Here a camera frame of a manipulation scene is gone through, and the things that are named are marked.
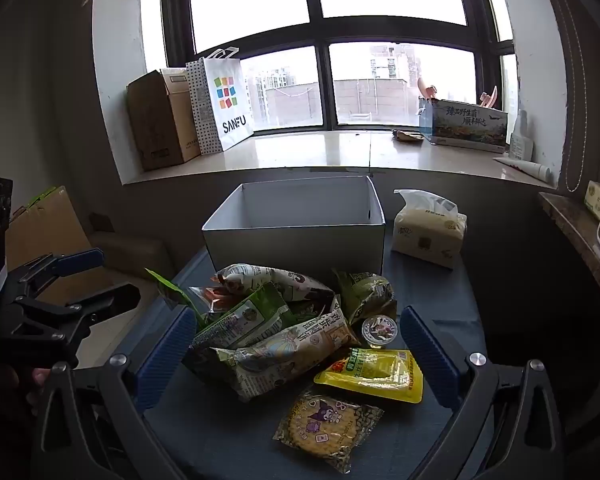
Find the stone windowsill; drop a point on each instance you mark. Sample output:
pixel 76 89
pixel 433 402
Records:
pixel 305 152

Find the crumpled brown paper scrap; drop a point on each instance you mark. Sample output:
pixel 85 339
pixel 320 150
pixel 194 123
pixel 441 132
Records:
pixel 407 135

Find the pink plastic hanger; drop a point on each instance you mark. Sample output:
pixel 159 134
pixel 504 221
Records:
pixel 490 97
pixel 427 89

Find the round biscuit cartoon packet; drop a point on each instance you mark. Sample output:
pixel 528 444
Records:
pixel 325 427

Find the yellow snack packet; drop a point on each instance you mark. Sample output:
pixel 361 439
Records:
pixel 375 372

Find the white shopping bag coloured squares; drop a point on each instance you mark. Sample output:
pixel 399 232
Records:
pixel 227 102

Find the yellow-green snack packet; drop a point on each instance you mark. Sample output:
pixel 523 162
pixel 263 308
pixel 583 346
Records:
pixel 367 292

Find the white cardboard box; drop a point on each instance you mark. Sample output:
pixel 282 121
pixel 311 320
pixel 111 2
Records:
pixel 300 247

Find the black window frame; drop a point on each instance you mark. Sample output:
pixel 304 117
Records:
pixel 320 35

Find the flat brown cardboard carton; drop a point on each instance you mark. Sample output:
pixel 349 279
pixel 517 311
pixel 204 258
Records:
pixel 50 230

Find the person's left hand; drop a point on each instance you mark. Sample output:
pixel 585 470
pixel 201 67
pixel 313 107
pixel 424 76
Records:
pixel 40 376

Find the beige sofa seat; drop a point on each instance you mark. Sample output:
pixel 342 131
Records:
pixel 135 257

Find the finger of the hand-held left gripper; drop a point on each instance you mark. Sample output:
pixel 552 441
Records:
pixel 107 302
pixel 80 261

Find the blue printed landscape carton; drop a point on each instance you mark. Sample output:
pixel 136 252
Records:
pixel 467 122

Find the brown cardboard box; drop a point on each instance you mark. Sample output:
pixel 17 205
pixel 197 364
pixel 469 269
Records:
pixel 160 122

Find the white tube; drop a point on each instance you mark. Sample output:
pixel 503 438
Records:
pixel 525 167

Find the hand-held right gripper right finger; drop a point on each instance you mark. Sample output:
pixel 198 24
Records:
pixel 430 357

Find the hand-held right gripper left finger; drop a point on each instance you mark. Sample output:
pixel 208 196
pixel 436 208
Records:
pixel 164 355

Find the white brown cartoon snack packet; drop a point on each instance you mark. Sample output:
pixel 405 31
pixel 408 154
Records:
pixel 275 280

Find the small clear jelly cup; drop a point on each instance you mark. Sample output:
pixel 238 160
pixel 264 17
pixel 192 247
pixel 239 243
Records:
pixel 379 331

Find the white plastic bottle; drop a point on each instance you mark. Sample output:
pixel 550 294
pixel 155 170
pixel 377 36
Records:
pixel 521 140

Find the clear sausage snack packet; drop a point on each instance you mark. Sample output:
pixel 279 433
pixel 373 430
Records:
pixel 211 297

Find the bright green snack packet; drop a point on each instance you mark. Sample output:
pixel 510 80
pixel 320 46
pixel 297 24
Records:
pixel 172 290

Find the cream illustrated biscuit packet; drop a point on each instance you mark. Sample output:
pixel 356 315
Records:
pixel 280 355

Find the beige tissue pack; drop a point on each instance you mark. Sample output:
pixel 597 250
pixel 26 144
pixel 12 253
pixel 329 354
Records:
pixel 427 237

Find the green label snack packet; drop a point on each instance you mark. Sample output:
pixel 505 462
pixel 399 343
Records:
pixel 245 317

